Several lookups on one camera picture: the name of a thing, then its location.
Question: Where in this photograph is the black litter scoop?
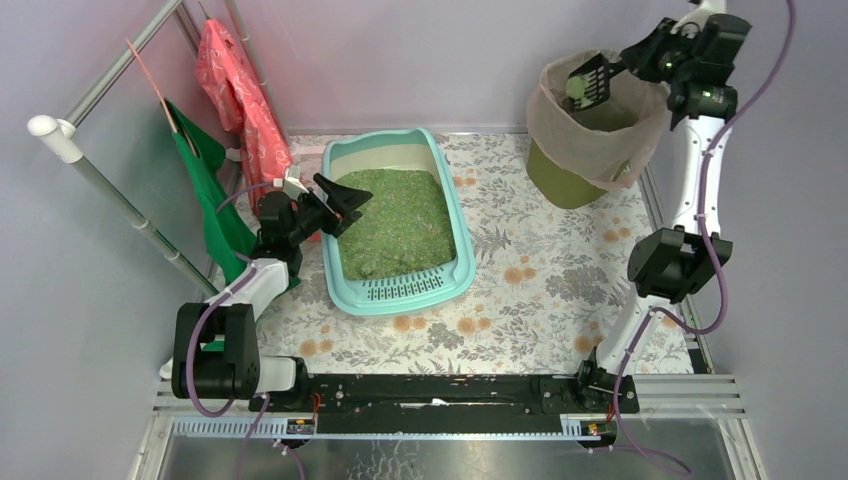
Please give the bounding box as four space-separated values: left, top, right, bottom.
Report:
565 53 627 112

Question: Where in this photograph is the teal litter box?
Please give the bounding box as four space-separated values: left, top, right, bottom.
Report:
320 128 476 317

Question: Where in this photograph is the bin with plastic liner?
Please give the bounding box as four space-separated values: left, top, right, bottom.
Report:
525 49 670 209

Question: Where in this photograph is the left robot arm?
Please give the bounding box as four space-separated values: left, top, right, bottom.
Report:
170 174 373 403

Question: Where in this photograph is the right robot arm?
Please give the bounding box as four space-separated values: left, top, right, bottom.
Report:
566 1 751 410

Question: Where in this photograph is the green cat litter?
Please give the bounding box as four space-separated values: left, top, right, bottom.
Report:
337 169 456 281

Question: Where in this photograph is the pink patterned cloth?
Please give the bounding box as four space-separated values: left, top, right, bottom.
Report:
184 18 294 254

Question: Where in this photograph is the green cloth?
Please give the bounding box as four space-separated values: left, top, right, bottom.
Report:
164 99 303 352

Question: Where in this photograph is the floral mat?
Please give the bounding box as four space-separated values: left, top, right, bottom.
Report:
257 134 652 374

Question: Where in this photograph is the pink hanger rod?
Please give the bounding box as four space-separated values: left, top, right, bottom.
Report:
125 38 179 134

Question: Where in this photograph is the white capped metal pole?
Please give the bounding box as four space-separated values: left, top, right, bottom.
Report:
27 115 218 296

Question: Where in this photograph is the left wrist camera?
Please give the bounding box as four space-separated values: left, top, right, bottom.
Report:
271 165 310 200

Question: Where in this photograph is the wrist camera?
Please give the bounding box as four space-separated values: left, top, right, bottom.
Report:
671 0 727 34
271 165 310 200

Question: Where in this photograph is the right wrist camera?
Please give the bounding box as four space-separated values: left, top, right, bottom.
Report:
671 0 727 34

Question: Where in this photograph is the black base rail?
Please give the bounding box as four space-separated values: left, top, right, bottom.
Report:
268 374 614 435

